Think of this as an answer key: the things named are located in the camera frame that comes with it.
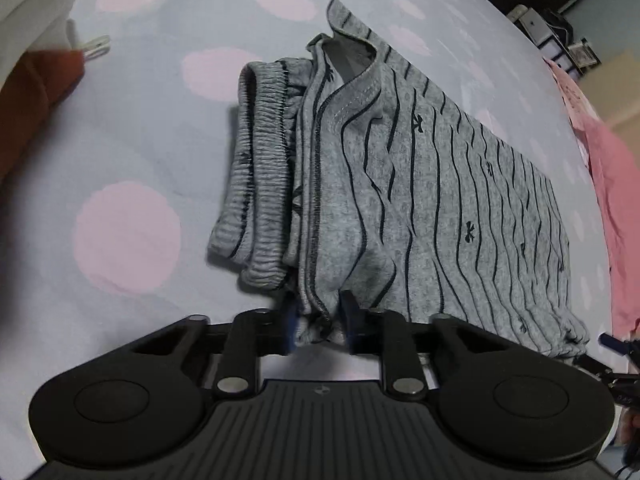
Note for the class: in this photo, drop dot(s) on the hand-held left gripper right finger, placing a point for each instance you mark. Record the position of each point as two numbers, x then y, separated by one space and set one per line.
354 327

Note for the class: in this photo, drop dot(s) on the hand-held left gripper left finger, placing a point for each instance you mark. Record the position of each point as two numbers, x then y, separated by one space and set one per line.
291 327

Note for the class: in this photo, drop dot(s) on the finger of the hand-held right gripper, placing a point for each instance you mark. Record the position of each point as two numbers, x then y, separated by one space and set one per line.
625 387
620 347

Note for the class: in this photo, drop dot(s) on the grey striped shirt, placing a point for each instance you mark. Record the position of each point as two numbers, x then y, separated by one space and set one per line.
425 185

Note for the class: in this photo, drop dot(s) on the grey striped pants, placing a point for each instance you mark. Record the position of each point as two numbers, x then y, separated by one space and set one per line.
262 160

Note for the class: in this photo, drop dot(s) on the white clothes clip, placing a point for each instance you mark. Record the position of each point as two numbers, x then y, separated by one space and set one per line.
96 46

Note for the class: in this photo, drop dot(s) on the grey pink-dotted bed blanket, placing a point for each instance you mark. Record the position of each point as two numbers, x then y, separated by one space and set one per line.
150 135

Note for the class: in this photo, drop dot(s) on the light pink patterned pillow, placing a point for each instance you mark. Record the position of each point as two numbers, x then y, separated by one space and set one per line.
572 95

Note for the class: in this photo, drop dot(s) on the beige padded headboard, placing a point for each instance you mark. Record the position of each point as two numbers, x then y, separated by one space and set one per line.
625 90

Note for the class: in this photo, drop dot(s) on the white nightstand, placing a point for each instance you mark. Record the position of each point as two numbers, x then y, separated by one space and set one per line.
540 30

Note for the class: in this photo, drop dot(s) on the orange cloth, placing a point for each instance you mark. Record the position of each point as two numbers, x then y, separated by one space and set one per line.
30 100

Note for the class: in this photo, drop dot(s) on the white cloth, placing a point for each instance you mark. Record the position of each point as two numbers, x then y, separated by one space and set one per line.
30 5

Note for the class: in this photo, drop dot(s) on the picture frame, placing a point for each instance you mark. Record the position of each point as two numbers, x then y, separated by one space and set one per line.
584 54

